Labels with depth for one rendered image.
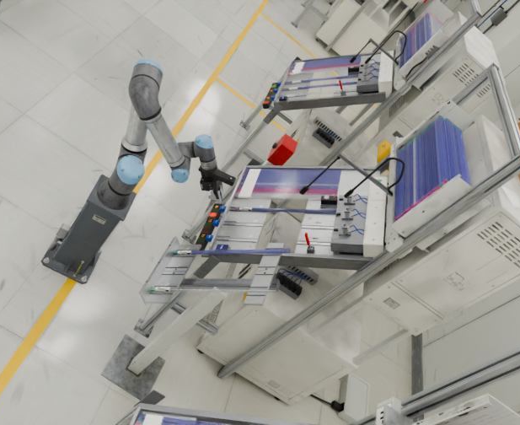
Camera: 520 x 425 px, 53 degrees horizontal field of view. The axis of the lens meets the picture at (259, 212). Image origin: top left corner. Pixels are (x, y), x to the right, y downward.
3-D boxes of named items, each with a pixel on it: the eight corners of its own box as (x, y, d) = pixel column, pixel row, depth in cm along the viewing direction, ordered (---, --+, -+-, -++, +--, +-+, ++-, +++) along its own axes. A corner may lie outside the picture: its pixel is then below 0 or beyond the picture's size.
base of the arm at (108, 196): (92, 198, 231) (99, 185, 225) (104, 177, 242) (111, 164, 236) (122, 215, 235) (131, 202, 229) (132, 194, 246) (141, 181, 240)
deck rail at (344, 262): (210, 261, 233) (207, 251, 229) (211, 258, 234) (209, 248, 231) (372, 271, 215) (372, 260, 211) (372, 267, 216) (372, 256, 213)
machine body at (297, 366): (189, 352, 280) (252, 299, 242) (224, 262, 333) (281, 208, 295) (284, 409, 295) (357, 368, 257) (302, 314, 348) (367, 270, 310)
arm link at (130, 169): (105, 187, 226) (118, 169, 218) (112, 166, 235) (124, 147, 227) (131, 198, 231) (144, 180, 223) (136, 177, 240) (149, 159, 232)
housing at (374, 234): (363, 269, 218) (362, 244, 209) (370, 200, 255) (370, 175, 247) (383, 270, 216) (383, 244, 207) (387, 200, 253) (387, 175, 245)
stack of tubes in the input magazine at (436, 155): (394, 220, 201) (448, 179, 185) (396, 152, 240) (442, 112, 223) (417, 239, 204) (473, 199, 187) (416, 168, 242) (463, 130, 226)
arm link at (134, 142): (114, 172, 236) (130, 72, 197) (120, 150, 246) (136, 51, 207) (141, 178, 238) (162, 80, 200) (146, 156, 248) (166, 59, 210)
